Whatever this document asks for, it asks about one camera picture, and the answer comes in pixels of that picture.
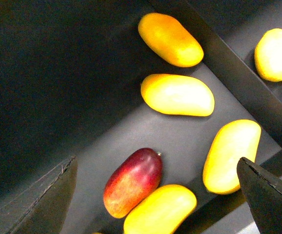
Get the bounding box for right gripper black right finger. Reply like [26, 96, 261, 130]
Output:
[237, 157, 282, 234]

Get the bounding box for red yellow mango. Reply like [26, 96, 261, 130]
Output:
[103, 148, 163, 218]

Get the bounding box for yellow mango far right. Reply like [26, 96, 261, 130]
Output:
[254, 28, 282, 82]

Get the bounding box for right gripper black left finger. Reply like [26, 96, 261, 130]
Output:
[0, 156, 78, 234]

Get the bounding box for yellow mango top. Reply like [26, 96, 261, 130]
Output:
[138, 13, 204, 68]

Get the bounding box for yellow mango middle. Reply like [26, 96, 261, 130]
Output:
[141, 74, 215, 117]

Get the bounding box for yellow mango bottom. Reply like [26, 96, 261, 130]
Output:
[123, 184, 197, 234]

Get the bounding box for black fruit display shelf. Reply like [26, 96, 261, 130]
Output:
[0, 0, 282, 234]

